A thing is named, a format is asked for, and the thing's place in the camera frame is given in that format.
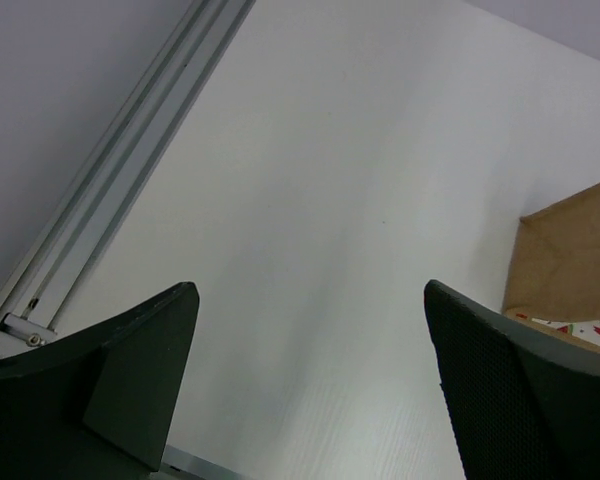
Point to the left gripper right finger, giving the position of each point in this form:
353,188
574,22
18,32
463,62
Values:
522,404

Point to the left side aluminium table rail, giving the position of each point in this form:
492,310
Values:
114,174

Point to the burlap watermelon print canvas bag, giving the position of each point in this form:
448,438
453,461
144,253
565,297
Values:
553,282

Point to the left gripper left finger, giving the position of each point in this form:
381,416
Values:
98,404

